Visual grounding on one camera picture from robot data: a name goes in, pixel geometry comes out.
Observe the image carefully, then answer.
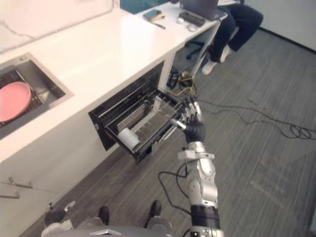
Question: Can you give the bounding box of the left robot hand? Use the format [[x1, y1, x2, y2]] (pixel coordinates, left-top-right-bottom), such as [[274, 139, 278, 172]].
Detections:
[[44, 200, 76, 224]]

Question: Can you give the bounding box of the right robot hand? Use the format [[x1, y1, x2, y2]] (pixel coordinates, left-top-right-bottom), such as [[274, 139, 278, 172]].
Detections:
[[169, 96, 206, 144]]

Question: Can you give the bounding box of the pink plate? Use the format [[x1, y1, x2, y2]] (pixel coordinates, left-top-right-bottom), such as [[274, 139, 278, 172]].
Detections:
[[0, 82, 32, 123]]

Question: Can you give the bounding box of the white cup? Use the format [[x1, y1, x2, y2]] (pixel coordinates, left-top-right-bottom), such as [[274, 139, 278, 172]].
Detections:
[[117, 127, 141, 150]]

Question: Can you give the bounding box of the black built-in dishwasher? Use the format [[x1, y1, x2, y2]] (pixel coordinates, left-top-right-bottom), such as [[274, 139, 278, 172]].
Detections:
[[88, 61, 186, 166]]

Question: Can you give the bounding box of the stainless steel sink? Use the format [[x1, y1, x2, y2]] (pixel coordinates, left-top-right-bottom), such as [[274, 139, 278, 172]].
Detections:
[[0, 52, 75, 139]]

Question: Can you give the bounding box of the left silver robot leg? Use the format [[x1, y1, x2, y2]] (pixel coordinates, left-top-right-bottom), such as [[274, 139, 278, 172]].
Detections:
[[79, 216, 104, 230]]

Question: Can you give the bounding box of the silver robot leg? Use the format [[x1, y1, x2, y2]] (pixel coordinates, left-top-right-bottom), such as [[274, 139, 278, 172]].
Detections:
[[79, 216, 104, 230], [144, 215, 173, 230]]

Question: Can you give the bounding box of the left dark robot foot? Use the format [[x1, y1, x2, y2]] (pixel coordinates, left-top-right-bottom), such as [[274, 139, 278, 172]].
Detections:
[[99, 206, 110, 225]]

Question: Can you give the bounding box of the dark robot foot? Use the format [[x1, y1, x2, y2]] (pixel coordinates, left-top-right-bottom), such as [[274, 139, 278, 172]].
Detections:
[[147, 200, 162, 223], [99, 206, 110, 225]]

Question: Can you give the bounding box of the silver robot torso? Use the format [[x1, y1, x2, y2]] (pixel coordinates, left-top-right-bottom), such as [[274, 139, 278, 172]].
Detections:
[[58, 223, 191, 237]]

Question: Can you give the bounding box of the black power box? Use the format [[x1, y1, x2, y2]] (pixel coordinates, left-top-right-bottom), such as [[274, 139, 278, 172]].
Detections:
[[167, 69, 180, 88]]

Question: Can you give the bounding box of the white kitchen cabinet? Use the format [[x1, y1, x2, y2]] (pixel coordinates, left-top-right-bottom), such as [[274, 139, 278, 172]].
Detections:
[[0, 61, 173, 237]]

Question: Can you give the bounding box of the right dark robot foot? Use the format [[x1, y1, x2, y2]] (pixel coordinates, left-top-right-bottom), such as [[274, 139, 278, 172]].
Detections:
[[147, 200, 162, 223]]

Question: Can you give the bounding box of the right silver robot leg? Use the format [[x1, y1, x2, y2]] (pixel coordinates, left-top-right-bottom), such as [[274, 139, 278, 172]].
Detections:
[[144, 215, 173, 230]]

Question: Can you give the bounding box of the person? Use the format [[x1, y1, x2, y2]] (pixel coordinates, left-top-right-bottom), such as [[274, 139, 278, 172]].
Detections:
[[201, 0, 264, 76]]

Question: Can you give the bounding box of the black oblong case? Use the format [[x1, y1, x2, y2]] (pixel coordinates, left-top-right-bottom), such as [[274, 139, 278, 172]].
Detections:
[[179, 12, 206, 26]]

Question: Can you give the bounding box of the white desk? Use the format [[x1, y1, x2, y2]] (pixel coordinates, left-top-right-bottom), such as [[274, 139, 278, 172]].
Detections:
[[142, 1, 229, 78]]

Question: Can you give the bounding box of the grey laptop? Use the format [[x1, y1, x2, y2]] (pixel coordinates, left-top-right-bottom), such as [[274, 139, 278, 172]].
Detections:
[[179, 0, 219, 21]]

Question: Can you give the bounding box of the teal phone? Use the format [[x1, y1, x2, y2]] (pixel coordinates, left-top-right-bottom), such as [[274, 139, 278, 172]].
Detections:
[[143, 9, 161, 19]]

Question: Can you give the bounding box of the yellow cable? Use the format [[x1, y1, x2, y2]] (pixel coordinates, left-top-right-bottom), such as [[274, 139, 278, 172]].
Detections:
[[169, 71, 197, 97]]

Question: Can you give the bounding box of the dishwasher wire rack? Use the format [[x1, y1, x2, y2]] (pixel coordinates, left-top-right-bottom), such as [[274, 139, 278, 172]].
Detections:
[[116, 95, 185, 149]]

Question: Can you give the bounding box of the steel cabinet handle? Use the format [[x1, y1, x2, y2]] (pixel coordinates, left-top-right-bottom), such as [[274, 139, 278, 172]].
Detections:
[[0, 191, 20, 199], [8, 176, 33, 189]]

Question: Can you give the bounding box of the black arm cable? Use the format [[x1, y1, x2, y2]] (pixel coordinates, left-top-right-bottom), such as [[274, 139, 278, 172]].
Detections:
[[158, 164, 192, 214]]

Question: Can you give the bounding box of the black floor cable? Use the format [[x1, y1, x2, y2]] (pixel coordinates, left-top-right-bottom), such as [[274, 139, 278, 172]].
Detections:
[[197, 98, 313, 140]]

